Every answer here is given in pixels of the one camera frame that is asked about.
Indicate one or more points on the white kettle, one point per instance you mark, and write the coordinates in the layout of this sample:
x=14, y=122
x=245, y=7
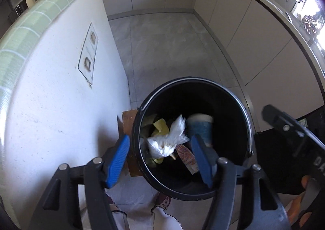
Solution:
x=30, y=3

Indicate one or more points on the right hand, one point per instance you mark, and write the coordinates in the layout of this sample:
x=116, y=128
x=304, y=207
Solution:
x=306, y=211

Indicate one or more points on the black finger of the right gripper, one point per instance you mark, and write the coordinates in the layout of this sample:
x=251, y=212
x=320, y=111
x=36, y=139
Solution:
x=277, y=119

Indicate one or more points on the blue white paper cup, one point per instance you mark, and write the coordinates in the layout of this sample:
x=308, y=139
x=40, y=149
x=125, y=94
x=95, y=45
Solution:
x=200, y=124

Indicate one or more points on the black trash bin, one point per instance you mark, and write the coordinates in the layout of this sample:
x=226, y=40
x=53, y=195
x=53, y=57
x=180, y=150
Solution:
x=229, y=134

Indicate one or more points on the cardboard box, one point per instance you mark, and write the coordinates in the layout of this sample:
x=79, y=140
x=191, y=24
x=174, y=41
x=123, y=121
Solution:
x=125, y=126

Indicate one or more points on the white plastic bag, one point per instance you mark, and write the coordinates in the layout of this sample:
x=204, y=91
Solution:
x=162, y=146

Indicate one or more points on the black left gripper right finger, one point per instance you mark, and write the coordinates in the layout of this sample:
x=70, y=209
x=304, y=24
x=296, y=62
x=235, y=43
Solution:
x=261, y=207

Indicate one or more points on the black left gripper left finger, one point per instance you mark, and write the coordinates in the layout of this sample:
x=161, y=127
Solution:
x=59, y=208

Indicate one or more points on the black microwave oven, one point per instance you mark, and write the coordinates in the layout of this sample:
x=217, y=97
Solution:
x=18, y=11

